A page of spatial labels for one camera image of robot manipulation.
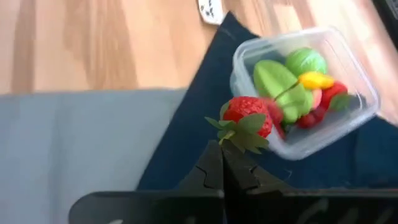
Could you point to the green cabbage ball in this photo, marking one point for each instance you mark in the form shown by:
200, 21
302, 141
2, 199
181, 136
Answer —
306, 60

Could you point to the clear plastic tupperware container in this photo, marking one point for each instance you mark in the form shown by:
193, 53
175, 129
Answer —
311, 143

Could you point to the grey cloth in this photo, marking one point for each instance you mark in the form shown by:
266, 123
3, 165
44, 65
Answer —
77, 140

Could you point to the green toy vegetable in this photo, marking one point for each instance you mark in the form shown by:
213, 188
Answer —
273, 77

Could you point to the small white sticker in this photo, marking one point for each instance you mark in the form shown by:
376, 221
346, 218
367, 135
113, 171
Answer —
211, 11

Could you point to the large strawberry with green leaves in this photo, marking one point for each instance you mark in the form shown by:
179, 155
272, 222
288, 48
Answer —
248, 112

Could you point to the small red raspberry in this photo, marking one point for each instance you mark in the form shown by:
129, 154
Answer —
307, 122

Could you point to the navy blue cloth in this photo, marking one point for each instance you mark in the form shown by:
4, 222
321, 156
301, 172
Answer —
192, 140

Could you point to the small red strawberry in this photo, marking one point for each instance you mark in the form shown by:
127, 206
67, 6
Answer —
334, 93

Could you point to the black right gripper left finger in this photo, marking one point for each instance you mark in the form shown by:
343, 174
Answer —
174, 205

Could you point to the yellow toy banana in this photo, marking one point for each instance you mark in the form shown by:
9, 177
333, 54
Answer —
315, 81

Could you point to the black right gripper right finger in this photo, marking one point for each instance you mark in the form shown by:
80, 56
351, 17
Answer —
280, 205

